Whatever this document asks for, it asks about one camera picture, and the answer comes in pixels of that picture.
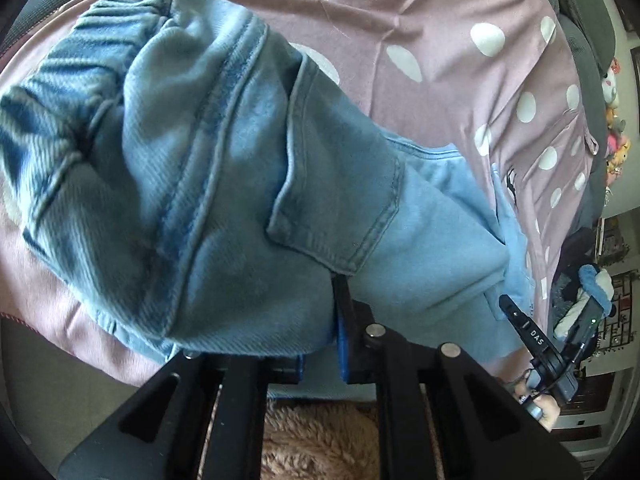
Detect row of plush toys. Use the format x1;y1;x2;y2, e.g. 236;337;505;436
602;58;629;189

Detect dark wooden cabinet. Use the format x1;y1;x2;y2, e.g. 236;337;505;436
559;373;624;443

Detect brown fuzzy clothing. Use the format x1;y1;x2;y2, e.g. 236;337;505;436
262;400;386;480

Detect person's right hand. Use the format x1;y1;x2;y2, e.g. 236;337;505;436
514;373;560;433

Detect blue white plush toy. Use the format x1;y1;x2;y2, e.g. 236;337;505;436
554;264;619;336

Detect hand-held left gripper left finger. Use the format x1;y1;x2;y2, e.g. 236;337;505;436
59;353;304;480

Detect light blue denim pants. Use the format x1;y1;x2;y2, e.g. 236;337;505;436
0;0;532;376

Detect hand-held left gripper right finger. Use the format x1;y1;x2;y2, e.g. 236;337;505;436
331;276;584;480

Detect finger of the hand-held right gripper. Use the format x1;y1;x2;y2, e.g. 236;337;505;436
498;295;564;377

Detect pale bed sheet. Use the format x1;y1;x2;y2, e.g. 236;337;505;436
0;314;151;456

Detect pink polka dot blanket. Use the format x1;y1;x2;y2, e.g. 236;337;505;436
0;0;601;387

